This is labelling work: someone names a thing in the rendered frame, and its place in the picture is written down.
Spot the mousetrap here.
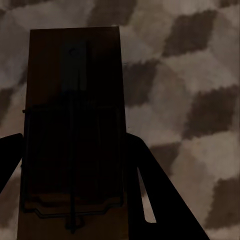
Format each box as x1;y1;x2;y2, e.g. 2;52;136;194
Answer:
17;26;129;240

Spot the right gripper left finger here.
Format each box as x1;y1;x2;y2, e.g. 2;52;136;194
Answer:
0;133;24;193

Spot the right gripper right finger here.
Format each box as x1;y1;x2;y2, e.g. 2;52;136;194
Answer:
125;133;210;240

